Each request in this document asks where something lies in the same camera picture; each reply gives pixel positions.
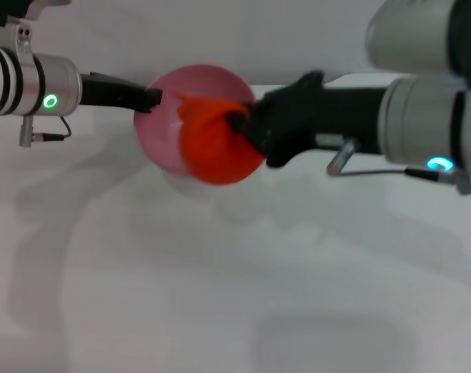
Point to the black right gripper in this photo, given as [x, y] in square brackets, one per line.
[325, 116]

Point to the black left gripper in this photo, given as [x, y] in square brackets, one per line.
[107, 93]

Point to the pink plastic bowl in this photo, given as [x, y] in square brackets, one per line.
[161, 132]

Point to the orange toy fruit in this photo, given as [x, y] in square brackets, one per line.
[216, 151]

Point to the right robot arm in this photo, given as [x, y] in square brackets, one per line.
[422, 112]

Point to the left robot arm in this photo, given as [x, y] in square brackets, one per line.
[25, 81]

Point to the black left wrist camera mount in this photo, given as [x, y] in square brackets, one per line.
[10, 9]

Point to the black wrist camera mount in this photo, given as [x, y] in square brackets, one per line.
[10, 9]
[468, 39]

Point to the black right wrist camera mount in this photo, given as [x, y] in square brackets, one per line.
[468, 39]

